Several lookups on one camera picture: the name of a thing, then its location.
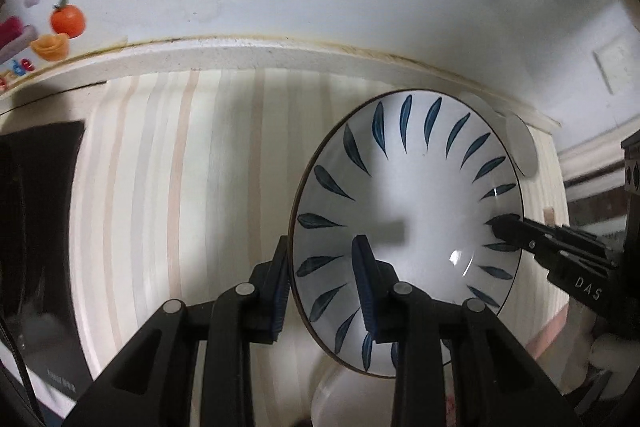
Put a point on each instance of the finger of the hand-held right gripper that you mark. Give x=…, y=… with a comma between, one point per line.
x=505, y=229

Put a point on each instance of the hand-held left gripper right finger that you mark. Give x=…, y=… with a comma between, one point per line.
x=363, y=279

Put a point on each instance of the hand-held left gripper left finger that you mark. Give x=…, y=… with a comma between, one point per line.
x=280, y=292

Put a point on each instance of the white bowl blue leaf pattern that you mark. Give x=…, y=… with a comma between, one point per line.
x=415, y=207

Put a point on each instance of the small white plate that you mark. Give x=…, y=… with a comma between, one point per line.
x=522, y=147

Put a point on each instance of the striped tablecloth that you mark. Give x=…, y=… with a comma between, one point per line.
x=190, y=187

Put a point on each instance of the black box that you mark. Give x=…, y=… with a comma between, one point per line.
x=35, y=257

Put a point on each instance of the white wall socket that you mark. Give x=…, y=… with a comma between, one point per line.
x=612, y=67

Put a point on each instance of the wall poster with oranges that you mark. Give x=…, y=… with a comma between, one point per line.
x=65, y=19

